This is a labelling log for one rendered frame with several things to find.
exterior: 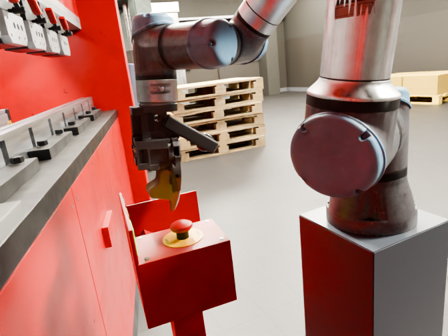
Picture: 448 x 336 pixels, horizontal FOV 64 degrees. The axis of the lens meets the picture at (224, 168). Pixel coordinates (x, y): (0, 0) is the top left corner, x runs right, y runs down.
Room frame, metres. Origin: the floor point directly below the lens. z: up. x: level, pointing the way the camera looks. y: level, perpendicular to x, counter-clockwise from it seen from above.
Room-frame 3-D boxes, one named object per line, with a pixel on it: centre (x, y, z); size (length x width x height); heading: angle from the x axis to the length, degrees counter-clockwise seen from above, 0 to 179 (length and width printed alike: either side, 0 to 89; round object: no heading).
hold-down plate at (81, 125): (1.46, 0.57, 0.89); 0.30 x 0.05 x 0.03; 10
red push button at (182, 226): (0.58, 0.09, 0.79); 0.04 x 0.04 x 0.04
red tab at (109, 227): (1.11, 0.40, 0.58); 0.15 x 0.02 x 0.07; 10
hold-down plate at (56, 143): (1.07, 0.50, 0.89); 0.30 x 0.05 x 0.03; 10
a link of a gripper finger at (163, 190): (0.66, 0.12, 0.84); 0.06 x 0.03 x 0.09; 109
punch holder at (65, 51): (1.62, 0.65, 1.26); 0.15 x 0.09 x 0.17; 10
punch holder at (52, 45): (1.43, 0.62, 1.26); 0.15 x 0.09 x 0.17; 10
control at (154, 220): (0.62, 0.11, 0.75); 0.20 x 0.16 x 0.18; 19
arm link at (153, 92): (0.68, 0.11, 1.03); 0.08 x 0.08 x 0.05
